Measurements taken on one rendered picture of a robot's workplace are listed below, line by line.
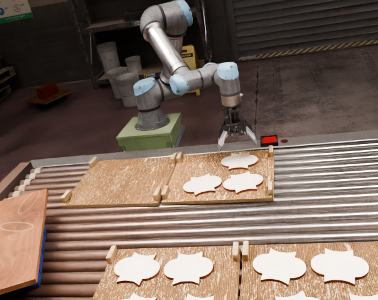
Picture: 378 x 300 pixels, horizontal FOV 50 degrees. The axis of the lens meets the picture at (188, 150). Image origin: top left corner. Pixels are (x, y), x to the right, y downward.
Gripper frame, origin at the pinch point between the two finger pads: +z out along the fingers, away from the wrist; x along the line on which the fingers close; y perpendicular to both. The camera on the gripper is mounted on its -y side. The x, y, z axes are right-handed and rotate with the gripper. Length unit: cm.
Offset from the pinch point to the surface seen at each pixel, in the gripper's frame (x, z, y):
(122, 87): -102, 72, -347
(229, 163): -4.4, 4.9, 3.0
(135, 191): -43.2, 6.1, 9.9
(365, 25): 232, 70, -418
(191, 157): -19.7, 6.0, -9.8
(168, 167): -29.7, 6.0, -4.4
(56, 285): -65, 8, 53
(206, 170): -14.2, 6.0, 3.6
